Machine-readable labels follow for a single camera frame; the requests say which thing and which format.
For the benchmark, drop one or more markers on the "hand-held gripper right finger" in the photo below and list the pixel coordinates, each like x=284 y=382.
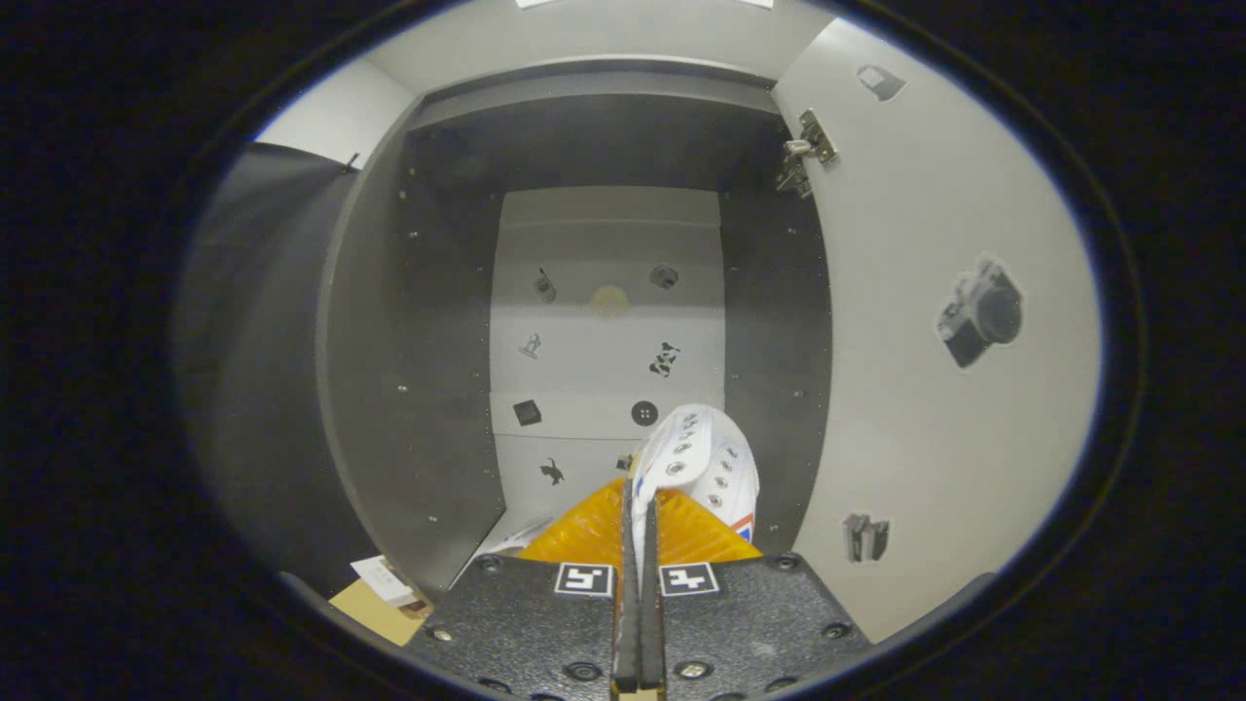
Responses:
x=654 y=623

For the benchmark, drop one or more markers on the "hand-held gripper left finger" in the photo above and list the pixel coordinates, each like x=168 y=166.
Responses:
x=628 y=623

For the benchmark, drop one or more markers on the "white perforated shoe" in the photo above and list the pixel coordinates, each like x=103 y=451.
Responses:
x=701 y=458

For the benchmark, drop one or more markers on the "grey shoe cabinet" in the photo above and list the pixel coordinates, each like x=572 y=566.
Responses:
x=370 y=389

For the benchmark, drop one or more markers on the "metal door hinge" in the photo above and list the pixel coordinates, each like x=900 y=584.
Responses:
x=803 y=156

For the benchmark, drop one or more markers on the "brown cover book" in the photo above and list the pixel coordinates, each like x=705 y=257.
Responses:
x=417 y=608

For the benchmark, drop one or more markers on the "black backdrop cloth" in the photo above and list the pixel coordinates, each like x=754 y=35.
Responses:
x=253 y=341

